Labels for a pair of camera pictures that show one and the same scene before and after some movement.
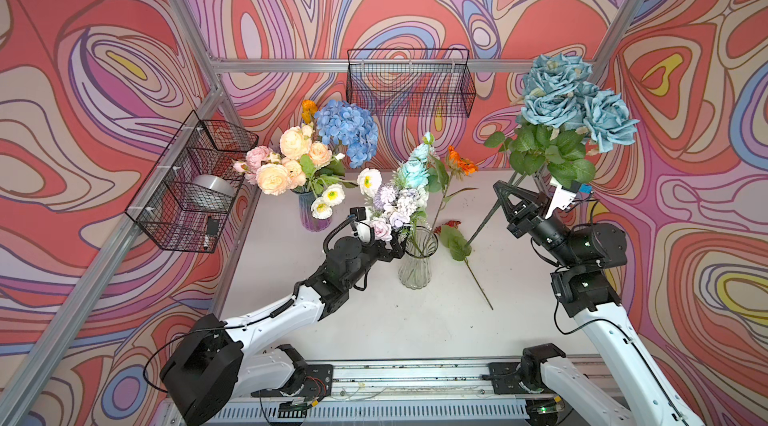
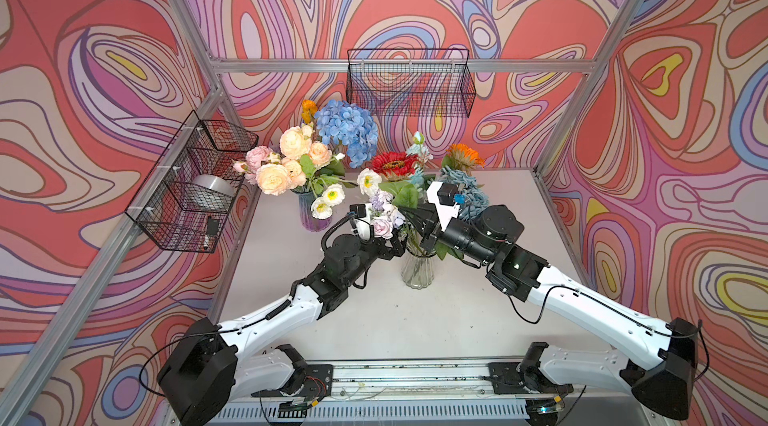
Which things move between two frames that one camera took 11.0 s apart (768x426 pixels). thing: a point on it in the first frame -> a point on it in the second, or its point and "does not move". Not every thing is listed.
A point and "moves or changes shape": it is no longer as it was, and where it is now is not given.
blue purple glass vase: [309, 221] does not move
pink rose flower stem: [254, 157] does not move
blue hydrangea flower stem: [350, 125] does not move
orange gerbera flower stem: [459, 168] moves or changes shape
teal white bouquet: [565, 120] -> [472, 198]
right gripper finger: [522, 224] -> [429, 240]
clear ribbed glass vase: [420, 244] does not move
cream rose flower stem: [296, 141] does not move
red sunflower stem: [455, 243] moves or changes shape
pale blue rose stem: [415, 172] moves or changes shape
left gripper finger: [398, 250] does not move
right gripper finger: [521, 205] -> [427, 219]
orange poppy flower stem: [309, 108] does not move
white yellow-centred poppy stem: [369, 181] does not move
